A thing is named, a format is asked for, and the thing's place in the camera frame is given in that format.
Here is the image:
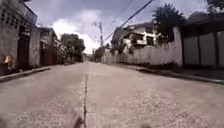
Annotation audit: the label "grey concrete pavement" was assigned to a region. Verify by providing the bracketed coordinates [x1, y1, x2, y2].
[113, 63, 224, 84]

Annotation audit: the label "raised concrete kerb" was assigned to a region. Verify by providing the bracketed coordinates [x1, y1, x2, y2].
[0, 65, 53, 84]

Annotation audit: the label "building with dark gate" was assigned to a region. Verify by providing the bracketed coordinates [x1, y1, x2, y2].
[37, 26, 63, 67]

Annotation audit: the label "overhead wires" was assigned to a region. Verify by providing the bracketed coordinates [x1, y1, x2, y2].
[103, 0, 155, 41]

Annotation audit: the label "white boundary wall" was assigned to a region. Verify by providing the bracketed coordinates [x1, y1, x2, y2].
[100, 26, 184, 67]

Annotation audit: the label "grey concrete road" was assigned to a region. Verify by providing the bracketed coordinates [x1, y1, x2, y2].
[0, 61, 224, 128]

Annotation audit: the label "grey concrete building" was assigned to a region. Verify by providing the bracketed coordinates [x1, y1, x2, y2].
[0, 0, 42, 76]

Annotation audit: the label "white two-storey house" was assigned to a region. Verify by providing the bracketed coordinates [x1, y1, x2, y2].
[110, 21, 158, 51]

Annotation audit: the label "utility pole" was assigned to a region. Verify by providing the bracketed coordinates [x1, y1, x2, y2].
[92, 21, 104, 48]

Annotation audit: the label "dark green trees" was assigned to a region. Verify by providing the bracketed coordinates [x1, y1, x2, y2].
[59, 33, 87, 64]

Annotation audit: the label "dark fence with pale panels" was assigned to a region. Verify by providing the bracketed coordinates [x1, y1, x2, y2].
[181, 21, 224, 68]

